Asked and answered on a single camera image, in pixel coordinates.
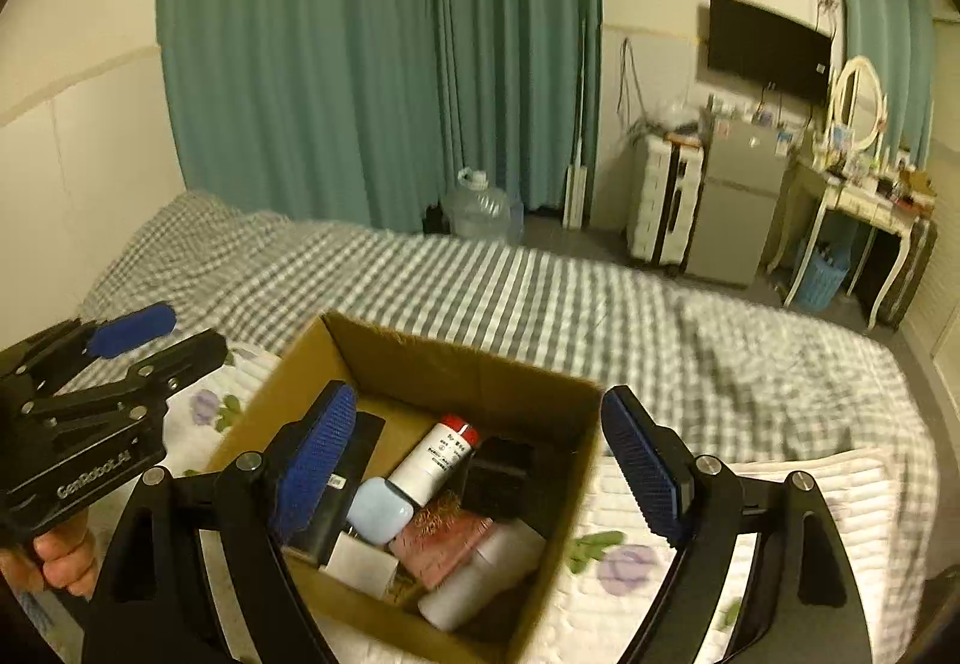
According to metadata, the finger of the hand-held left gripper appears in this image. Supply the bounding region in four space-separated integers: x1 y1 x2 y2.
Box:
22 331 229 426
0 303 178 381

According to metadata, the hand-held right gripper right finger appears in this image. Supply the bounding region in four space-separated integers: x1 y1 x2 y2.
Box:
601 385 875 664

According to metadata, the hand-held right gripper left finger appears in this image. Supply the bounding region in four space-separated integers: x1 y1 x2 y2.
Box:
81 380 359 664

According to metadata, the black box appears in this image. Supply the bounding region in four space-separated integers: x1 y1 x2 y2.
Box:
289 411 388 560

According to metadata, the light blue earbuds case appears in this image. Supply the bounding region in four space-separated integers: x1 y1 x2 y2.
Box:
346 476 415 545

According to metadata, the white charger plug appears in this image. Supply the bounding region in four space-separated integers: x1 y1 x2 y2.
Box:
324 530 402 594

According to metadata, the white bottle with red cap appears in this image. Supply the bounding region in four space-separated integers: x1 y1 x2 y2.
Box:
386 414 482 507

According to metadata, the red patterned box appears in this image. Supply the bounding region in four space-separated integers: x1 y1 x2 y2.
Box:
388 491 496 590

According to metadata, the black charger plug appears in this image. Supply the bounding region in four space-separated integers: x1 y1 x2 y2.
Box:
459 436 539 522

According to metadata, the brown cardboard box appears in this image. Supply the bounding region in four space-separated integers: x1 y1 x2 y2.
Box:
202 311 607 664

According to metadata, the white rounded container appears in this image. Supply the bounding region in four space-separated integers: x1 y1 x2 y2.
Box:
418 518 548 632

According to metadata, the person's left hand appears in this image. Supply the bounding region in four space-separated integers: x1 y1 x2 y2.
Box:
0 508 99 598

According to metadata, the white floral quilt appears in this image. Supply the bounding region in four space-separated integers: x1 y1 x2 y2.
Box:
45 332 935 664

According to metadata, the grey checked bed sheet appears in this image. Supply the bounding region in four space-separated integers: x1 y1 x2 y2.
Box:
79 191 928 479

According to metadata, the blue basket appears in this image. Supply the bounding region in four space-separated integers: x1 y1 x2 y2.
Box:
793 242 853 313

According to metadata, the white suitcase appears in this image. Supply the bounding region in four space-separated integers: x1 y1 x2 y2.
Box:
626 131 707 268

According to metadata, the grey small fridge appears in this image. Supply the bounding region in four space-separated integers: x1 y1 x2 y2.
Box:
686 109 796 291

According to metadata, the white mop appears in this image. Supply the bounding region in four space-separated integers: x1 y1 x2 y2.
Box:
562 14 594 231

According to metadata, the clear water jug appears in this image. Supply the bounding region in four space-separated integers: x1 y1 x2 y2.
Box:
439 167 524 247

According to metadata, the wide green curtain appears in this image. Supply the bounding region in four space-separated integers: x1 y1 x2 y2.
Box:
156 0 451 239

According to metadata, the dark suitcase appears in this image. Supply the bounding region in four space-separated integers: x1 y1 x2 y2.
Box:
874 214 938 329

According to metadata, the white dressing table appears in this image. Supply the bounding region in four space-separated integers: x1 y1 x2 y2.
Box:
765 152 928 335

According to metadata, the clear plastic bag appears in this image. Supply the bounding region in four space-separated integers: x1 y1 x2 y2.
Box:
651 101 706 137

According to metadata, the oval white mirror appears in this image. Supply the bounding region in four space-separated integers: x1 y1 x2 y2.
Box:
827 56 888 155

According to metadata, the narrow green curtain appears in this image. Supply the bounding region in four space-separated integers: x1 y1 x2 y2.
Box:
431 0 605 216

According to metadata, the pale teal curtain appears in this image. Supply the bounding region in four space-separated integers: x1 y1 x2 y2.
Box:
829 0 938 164

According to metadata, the hanging wall cable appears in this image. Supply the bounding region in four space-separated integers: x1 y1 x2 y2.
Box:
616 37 647 126

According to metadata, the black wall television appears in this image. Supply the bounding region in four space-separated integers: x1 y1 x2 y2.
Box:
707 0 835 107

